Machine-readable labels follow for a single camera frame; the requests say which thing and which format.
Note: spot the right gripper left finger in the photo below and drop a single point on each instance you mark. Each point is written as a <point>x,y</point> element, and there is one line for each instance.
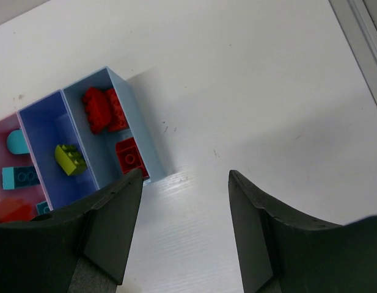
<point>82,247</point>

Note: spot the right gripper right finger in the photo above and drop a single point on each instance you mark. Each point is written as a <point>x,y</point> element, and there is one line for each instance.
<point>281,249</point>

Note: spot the lime green lego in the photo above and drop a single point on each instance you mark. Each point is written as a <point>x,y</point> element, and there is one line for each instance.
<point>70,159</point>

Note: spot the teal lego base brick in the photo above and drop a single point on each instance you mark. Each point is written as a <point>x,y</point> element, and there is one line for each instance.
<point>19,177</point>

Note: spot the red curved lego top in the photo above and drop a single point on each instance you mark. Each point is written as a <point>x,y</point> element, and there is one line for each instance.
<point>129,157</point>

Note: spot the teal curved lego brick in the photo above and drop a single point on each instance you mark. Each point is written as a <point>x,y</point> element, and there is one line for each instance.
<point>16,143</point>

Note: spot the red lego base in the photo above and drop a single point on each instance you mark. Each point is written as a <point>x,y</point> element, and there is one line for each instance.
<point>97,109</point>

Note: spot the small red lego brick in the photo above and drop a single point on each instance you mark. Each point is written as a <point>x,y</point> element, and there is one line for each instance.
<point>12,209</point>

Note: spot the small pink bin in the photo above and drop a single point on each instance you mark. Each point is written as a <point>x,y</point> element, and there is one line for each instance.
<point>21,194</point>

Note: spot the light blue bin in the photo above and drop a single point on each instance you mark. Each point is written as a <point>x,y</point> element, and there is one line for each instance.
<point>99,150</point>

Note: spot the aluminium rail right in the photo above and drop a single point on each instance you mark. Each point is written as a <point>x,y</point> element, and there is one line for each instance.
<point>358,21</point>

